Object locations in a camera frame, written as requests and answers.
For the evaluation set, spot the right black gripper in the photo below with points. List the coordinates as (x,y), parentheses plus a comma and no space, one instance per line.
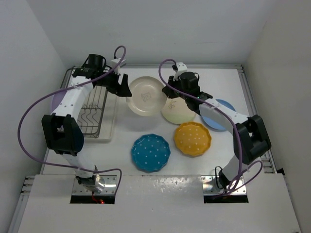
(169,91)

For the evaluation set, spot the teal dotted plate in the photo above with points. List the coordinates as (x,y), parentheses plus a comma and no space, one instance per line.
(150,153)

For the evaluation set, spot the beige drip tray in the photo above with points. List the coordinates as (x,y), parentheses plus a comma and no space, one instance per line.
(107,126)

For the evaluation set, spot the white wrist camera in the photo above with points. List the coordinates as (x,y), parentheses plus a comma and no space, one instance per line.
(179,69)
(116,65)

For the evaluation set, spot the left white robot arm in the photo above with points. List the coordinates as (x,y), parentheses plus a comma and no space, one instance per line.
(61,130)

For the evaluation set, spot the metal wire dish rack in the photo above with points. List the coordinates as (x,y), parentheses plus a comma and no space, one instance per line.
(91,114)

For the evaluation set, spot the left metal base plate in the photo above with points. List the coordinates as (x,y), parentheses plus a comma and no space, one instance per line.
(107,187)

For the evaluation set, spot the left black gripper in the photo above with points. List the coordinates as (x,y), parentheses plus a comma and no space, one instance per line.
(121,90)

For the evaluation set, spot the plain cream plate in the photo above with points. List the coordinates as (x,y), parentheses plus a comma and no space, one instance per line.
(147,97)

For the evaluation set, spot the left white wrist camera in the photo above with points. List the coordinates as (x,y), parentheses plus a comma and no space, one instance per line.
(116,65)

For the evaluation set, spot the purple plate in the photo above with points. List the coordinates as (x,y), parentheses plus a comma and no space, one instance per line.
(56,100)

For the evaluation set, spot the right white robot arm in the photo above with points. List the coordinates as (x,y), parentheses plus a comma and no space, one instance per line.
(250,137)

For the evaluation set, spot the cream plate with plant motif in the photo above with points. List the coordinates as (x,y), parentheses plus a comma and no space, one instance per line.
(177,112)

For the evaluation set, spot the metal base plate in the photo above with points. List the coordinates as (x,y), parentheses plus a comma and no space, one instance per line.
(210,187)
(107,187)

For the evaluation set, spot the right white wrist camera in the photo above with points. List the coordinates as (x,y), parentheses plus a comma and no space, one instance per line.
(179,69)

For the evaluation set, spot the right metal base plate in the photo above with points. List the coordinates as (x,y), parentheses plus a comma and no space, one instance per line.
(210,187)

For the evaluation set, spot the yellow dotted plate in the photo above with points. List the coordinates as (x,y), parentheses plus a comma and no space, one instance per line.
(192,139)

